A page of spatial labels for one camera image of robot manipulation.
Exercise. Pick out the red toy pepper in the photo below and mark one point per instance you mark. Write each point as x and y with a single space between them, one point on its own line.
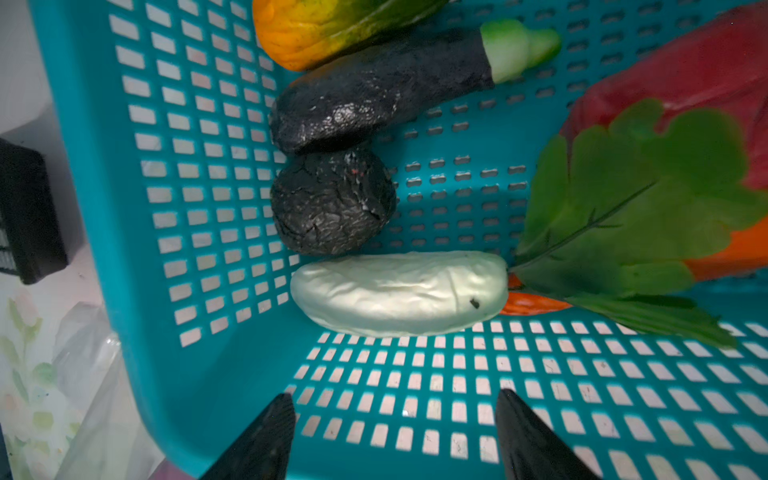
722 64

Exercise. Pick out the orange toy carrot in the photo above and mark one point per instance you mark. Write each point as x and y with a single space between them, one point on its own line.
746 252

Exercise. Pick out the orange green toy cucumber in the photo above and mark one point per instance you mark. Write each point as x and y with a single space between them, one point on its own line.
300 35

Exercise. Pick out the black desk calculator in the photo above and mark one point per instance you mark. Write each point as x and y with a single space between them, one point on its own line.
31 243

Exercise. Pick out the black toy avocado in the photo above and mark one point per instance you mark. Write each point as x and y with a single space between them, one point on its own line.
328 204

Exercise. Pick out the teal plastic basket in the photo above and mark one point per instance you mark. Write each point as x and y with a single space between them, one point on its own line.
163 110

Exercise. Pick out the green toy leaf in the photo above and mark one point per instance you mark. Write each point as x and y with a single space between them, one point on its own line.
617 213

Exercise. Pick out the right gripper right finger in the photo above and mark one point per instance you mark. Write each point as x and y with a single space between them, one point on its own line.
529 449

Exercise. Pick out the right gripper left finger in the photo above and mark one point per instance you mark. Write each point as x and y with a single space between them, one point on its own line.
263 449

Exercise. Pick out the black toy eggplant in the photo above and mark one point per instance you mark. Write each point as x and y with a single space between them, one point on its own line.
346 101

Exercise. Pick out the clear zip top bag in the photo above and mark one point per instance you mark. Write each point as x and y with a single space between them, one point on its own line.
67 409

